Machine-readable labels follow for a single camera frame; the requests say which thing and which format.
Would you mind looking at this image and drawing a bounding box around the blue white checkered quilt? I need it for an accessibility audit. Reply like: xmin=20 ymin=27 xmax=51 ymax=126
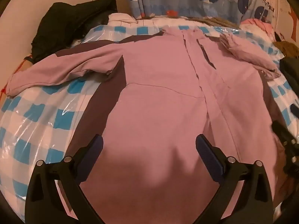
xmin=1 ymin=25 xmax=298 ymax=221

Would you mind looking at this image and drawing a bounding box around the pink and brown jacket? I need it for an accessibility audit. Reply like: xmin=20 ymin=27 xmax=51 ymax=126
xmin=7 ymin=28 xmax=290 ymax=223

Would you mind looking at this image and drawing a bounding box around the black garment pile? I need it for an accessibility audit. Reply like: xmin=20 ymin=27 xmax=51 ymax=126
xmin=31 ymin=0 xmax=118 ymax=64

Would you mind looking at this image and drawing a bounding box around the white quilted blanket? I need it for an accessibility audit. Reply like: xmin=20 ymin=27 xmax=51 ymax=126
xmin=108 ymin=13 xmax=138 ymax=26

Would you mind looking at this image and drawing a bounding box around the pink clothes pile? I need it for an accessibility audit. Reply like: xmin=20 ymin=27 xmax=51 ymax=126
xmin=241 ymin=18 xmax=274 ymax=34

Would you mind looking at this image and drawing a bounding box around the olive brown garment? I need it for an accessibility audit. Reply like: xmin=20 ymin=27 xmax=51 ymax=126
xmin=273 ymin=41 xmax=299 ymax=59

